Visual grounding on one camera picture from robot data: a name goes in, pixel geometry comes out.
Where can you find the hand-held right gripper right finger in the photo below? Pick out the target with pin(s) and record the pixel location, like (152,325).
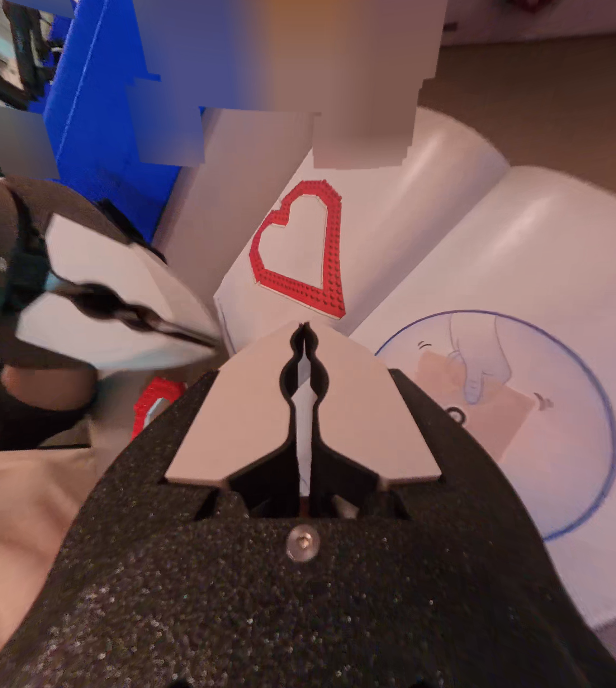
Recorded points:
(378,419)

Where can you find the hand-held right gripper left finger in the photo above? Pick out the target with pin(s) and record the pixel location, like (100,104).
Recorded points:
(232,419)

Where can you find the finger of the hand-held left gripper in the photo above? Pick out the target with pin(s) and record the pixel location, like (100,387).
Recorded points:
(82,338)
(103,252)

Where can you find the red brick heart frame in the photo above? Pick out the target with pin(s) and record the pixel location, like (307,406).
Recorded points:
(149,400)

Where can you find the white instruction booklet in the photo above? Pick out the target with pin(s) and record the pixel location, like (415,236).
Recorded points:
(555,269)

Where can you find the grey desk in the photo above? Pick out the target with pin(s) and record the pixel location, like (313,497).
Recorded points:
(555,107)

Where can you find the person's left hand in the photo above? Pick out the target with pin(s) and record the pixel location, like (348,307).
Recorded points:
(50,384)

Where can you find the blue plastic bin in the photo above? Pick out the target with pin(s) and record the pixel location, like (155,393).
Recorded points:
(87,134)

